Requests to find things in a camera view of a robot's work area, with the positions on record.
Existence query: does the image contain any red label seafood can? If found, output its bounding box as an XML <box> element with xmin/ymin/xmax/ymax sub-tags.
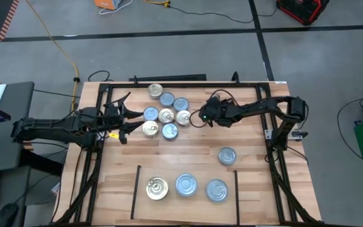
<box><xmin>142</xmin><ymin>105</ymin><xmax>159</xmax><ymax>122</ymax></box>

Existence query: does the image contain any black power strip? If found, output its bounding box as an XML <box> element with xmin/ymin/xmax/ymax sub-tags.
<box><xmin>128</xmin><ymin>73</ymin><xmax>207</xmax><ymax>83</ymax></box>

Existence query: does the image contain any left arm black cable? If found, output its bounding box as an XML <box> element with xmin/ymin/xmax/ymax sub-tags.
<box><xmin>104</xmin><ymin>91</ymin><xmax>132</xmax><ymax>110</ymax></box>

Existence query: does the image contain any white floor cable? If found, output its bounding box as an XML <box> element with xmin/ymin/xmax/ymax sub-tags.
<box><xmin>98</xmin><ymin>0</ymin><xmax>134</xmax><ymax>16</ymax></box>

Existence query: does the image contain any silver metal clamp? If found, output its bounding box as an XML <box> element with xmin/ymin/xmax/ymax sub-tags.
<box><xmin>287</xmin><ymin>129</ymin><xmax>309</xmax><ymax>141</ymax></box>

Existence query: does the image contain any yellow power cable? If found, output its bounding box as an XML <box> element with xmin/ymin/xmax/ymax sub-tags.
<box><xmin>25</xmin><ymin>0</ymin><xmax>79</xmax><ymax>111</ymax></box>

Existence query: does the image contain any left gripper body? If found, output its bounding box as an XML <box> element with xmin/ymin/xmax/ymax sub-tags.
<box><xmin>98</xmin><ymin>105</ymin><xmax>129</xmax><ymax>139</ymax></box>

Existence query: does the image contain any black computer mouse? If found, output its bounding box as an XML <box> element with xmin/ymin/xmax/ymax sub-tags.
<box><xmin>0</xmin><ymin>202</ymin><xmax>20</xmax><ymax>227</ymax></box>

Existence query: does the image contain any grey desk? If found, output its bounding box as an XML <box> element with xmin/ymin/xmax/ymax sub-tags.
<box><xmin>0</xmin><ymin>81</ymin><xmax>35</xmax><ymax>227</ymax></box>

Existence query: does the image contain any black cable loop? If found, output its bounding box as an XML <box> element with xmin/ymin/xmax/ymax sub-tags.
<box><xmin>88</xmin><ymin>69</ymin><xmax>112</xmax><ymax>83</ymax></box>

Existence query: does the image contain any silver ring-pull lid can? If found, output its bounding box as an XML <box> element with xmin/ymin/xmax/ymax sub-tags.
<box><xmin>205</xmin><ymin>178</ymin><xmax>229</xmax><ymax>203</ymax></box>

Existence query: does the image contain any blue fish label can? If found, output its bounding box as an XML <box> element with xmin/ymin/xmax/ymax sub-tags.
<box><xmin>161</xmin><ymin>122</ymin><xmax>180</xmax><ymax>141</ymax></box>

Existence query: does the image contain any black metal table frame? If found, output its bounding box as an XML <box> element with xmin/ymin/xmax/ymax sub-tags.
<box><xmin>47</xmin><ymin>81</ymin><xmax>323</xmax><ymax>227</ymax></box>

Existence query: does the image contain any black floor cable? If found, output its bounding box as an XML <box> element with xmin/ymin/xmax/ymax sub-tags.
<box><xmin>168</xmin><ymin>4</ymin><xmax>279</xmax><ymax>25</ymax></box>

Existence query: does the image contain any red and black case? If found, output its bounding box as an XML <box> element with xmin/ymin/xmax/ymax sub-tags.
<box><xmin>275</xmin><ymin>0</ymin><xmax>330</xmax><ymax>26</ymax></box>

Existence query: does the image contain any orange box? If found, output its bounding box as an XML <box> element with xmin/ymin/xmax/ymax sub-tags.
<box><xmin>93</xmin><ymin>0</ymin><xmax>124</xmax><ymax>11</ymax></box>

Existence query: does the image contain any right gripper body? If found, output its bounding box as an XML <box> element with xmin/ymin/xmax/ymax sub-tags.
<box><xmin>199</xmin><ymin>96</ymin><xmax>236</xmax><ymax>129</ymax></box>

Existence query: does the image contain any yellow cable plug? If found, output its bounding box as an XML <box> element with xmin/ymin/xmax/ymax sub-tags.
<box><xmin>142</xmin><ymin>0</ymin><xmax>171</xmax><ymax>8</ymax></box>

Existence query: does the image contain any thin black cable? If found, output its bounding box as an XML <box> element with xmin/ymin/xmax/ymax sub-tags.
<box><xmin>33</xmin><ymin>89</ymin><xmax>81</xmax><ymax>98</ymax></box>
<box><xmin>336</xmin><ymin>97</ymin><xmax>363</xmax><ymax>160</ymax></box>

